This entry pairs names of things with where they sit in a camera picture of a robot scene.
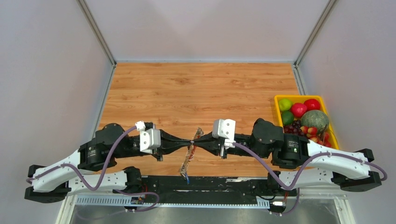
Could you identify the red apple left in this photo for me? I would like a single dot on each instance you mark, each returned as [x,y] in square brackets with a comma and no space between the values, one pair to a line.
[298,109]

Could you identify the yellow plastic fruit bin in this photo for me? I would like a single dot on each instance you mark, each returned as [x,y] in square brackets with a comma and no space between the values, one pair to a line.
[300,99]

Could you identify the red handled metal key organizer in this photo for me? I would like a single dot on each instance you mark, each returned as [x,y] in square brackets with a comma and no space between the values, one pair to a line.
[190,154]

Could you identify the dark green lime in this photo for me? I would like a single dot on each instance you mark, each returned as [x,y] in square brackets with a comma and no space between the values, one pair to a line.
[287,118]

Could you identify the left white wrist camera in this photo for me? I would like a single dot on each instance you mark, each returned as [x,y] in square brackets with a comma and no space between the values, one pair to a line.
[149,136]

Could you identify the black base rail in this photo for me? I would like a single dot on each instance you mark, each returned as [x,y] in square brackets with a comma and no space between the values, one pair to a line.
[205,190]

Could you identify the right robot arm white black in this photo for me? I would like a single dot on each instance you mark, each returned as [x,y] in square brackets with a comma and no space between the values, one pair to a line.
[293,161]

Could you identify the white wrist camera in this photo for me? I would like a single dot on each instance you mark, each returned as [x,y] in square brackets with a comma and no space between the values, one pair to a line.
[225,128]
[149,136]

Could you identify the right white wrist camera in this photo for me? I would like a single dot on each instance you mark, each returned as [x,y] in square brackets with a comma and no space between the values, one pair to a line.
[225,128]

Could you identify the red apple right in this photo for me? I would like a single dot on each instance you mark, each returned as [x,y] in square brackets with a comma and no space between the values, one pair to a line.
[312,104]

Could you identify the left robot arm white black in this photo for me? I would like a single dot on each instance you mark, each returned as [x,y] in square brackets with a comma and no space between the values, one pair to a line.
[85,169]

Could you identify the light green apple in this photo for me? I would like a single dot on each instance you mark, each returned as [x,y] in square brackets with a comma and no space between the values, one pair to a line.
[285,104]

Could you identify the green netted melon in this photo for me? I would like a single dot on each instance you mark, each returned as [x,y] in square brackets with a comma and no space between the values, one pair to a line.
[317,119]

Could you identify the small red peaches cluster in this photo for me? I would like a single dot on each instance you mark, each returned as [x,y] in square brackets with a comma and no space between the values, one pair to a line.
[312,133]

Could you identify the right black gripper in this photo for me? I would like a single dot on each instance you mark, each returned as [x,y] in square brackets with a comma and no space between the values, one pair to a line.
[212,144]

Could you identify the purple grape bunch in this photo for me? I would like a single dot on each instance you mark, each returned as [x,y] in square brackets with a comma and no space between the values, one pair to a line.
[296,128]

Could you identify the key with blue tag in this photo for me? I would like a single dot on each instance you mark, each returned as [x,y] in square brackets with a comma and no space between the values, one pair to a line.
[187,179]

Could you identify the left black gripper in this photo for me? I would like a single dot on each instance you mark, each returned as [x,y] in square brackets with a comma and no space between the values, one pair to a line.
[170,143]

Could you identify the red apple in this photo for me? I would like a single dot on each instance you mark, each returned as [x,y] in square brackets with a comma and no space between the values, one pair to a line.
[298,109]
[312,104]

